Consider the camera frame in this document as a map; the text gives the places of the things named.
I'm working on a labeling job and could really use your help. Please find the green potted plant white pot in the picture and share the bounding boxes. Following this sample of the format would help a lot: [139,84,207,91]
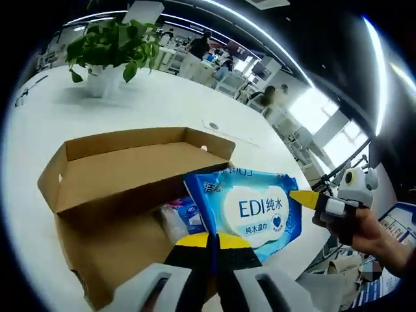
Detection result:
[64,18,162,98]

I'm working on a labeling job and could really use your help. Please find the beige canvas bag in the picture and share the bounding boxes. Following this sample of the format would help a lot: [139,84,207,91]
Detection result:
[311,252,368,293]

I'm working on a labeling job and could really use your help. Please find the black tripod stand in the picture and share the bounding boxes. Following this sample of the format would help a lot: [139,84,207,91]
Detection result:
[310,139,373,196]

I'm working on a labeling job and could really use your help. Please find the dark monitor screen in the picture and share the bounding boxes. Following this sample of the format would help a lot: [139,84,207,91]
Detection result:
[250,61,270,81]

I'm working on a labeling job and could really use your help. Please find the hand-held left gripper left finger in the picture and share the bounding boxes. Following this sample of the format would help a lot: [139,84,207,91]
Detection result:
[109,232,214,312]

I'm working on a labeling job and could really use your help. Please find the red wall screen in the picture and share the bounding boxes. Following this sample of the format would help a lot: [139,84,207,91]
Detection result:
[227,40,257,61]

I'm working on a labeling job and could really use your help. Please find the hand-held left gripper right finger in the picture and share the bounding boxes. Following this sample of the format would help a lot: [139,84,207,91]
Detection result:
[216,231,313,312]

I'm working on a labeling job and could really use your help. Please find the person's right hand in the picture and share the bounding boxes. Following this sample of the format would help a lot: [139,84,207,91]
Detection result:
[324,206,404,257]

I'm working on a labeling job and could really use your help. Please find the white office counter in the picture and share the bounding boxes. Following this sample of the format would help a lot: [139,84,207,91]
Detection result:
[155,45,196,77]

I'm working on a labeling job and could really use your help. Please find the blue wet wipes pack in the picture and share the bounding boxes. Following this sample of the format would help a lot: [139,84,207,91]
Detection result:
[181,167,303,264]

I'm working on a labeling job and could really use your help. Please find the white office chair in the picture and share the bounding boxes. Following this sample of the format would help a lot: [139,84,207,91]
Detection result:
[214,73,248,98]
[242,89,266,113]

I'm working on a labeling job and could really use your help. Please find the blue white packet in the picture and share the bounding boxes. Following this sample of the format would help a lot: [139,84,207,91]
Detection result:
[159,196,209,243]

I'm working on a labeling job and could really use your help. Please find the brown cardboard shoe box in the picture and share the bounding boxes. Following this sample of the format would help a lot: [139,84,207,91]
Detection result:
[36,126,237,311]

